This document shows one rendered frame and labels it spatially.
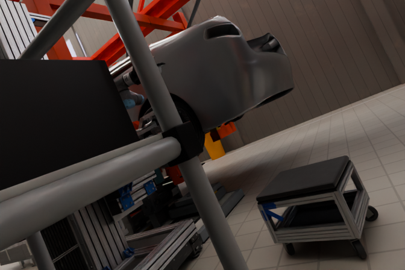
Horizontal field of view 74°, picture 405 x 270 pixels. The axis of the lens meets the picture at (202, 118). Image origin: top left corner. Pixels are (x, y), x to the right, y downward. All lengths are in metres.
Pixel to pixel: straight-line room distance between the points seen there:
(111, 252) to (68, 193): 1.65
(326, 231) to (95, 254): 1.23
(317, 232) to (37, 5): 3.02
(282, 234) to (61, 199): 1.29
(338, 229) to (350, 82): 5.28
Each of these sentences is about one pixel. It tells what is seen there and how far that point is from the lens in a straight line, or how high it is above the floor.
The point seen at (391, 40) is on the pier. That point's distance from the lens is 6.42.
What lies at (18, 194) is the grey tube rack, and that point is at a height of 0.76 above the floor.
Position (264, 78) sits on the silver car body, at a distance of 2.54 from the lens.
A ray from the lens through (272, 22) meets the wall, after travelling 6.66.
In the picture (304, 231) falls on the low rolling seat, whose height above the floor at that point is 0.15.
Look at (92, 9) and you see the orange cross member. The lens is 3.71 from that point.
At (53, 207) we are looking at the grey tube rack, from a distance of 0.22.
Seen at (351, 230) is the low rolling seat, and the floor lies 0.13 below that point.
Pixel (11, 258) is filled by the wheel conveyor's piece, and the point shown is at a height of 0.19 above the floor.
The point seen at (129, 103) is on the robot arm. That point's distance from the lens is 1.65.
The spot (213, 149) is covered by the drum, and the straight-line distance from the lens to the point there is 6.69.
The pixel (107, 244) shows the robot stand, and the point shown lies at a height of 0.37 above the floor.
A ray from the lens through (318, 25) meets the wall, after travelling 6.51.
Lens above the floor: 0.74
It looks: 3 degrees up
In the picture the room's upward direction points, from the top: 24 degrees counter-clockwise
